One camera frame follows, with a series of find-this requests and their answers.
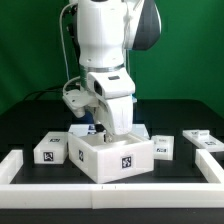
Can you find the white tag plate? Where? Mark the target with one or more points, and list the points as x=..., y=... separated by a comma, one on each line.
x=85, y=129

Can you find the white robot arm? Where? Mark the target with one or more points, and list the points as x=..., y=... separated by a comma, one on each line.
x=105, y=28

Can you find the small white door panel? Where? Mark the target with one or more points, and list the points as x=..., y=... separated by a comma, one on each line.
x=163, y=147

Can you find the white cabinet body box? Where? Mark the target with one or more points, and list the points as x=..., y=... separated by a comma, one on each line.
x=127, y=156

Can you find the white door panel with handle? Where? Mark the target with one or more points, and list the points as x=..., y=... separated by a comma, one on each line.
x=204, y=140

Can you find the white U-shaped frame fence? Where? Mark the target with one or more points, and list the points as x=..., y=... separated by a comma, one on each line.
x=209, y=194

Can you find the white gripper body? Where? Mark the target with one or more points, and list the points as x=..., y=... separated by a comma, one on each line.
x=114, y=91

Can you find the white cabinet top block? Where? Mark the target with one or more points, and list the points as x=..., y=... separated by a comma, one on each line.
x=52, y=149

